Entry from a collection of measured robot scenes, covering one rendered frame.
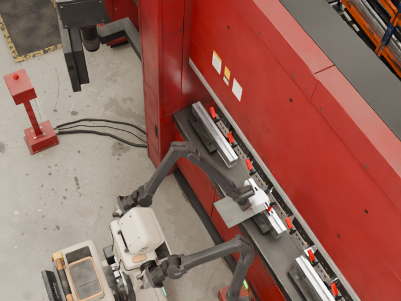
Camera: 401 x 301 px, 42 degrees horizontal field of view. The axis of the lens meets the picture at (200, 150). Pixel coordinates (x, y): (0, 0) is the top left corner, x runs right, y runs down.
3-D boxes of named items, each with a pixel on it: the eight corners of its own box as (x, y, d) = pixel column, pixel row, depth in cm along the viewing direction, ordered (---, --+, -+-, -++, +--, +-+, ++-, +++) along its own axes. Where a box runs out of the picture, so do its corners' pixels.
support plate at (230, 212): (213, 203, 314) (213, 203, 313) (250, 185, 322) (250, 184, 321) (228, 229, 306) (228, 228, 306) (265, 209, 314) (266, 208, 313)
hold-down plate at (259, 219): (236, 196, 330) (237, 193, 328) (244, 192, 332) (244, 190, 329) (262, 235, 318) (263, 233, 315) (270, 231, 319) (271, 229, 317)
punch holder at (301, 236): (287, 228, 289) (294, 216, 274) (300, 221, 291) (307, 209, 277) (304, 251, 282) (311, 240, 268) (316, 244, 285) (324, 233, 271)
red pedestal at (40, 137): (22, 137, 445) (-5, 75, 374) (51, 126, 453) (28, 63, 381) (31, 155, 437) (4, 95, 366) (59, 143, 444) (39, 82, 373)
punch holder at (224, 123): (214, 120, 322) (216, 105, 308) (226, 115, 325) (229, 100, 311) (227, 139, 316) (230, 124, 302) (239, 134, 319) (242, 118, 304)
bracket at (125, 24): (96, 35, 357) (95, 27, 351) (128, 23, 365) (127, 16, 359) (121, 76, 341) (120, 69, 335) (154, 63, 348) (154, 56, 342)
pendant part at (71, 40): (63, 38, 341) (53, -4, 310) (82, 36, 343) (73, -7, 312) (73, 93, 319) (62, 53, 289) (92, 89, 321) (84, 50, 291)
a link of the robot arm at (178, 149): (173, 134, 270) (175, 146, 262) (196, 143, 275) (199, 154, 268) (134, 192, 291) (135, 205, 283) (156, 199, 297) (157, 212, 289)
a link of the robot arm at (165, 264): (159, 263, 270) (159, 272, 266) (173, 254, 267) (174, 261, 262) (170, 272, 275) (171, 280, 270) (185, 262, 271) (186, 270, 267)
